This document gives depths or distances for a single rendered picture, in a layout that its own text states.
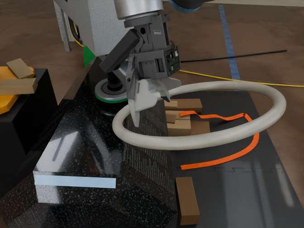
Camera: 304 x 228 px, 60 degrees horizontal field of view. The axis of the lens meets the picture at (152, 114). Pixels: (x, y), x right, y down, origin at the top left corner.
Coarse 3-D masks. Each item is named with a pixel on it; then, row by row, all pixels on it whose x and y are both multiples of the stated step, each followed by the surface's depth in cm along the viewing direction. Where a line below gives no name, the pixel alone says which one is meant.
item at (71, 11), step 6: (54, 0) 163; (60, 0) 148; (66, 0) 134; (72, 0) 124; (60, 6) 153; (66, 6) 138; (72, 6) 127; (66, 12) 143; (72, 12) 131; (72, 18) 135; (78, 24) 128
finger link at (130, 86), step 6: (132, 66) 51; (132, 72) 50; (126, 78) 51; (132, 78) 50; (138, 78) 52; (126, 84) 51; (132, 84) 51; (126, 90) 51; (132, 90) 51; (132, 96) 51
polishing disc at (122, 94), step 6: (102, 84) 144; (96, 90) 139; (102, 90) 139; (108, 90) 139; (120, 90) 139; (102, 96) 135; (108, 96) 135; (114, 96) 135; (120, 96) 135; (126, 96) 136
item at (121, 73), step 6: (102, 60) 125; (120, 66) 119; (126, 66) 119; (114, 72) 114; (120, 72) 108; (126, 72) 115; (120, 78) 110; (150, 84) 107; (150, 90) 103; (156, 90) 103
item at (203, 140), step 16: (160, 96) 97; (272, 96) 72; (128, 112) 86; (272, 112) 60; (240, 128) 56; (256, 128) 56; (144, 144) 60; (160, 144) 58; (176, 144) 56; (192, 144) 55; (208, 144) 55
